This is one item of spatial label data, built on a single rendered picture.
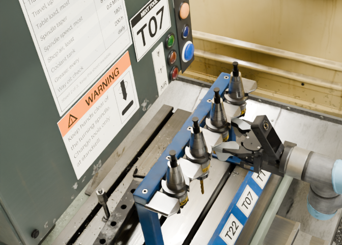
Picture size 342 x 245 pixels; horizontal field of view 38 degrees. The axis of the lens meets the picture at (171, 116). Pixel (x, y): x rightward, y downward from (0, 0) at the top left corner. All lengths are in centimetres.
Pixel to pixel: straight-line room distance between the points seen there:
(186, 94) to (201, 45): 22
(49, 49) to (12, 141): 11
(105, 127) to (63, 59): 15
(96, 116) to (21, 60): 17
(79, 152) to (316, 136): 124
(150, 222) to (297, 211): 67
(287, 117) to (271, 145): 63
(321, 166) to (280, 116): 65
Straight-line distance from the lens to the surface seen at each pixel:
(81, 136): 66
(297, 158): 122
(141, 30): 72
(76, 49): 60
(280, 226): 167
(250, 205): 146
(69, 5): 58
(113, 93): 69
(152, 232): 122
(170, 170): 109
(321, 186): 123
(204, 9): 174
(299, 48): 168
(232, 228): 140
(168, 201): 112
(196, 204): 150
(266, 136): 120
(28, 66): 55
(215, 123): 125
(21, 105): 56
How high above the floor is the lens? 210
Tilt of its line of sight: 43 degrees down
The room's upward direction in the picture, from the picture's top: 8 degrees counter-clockwise
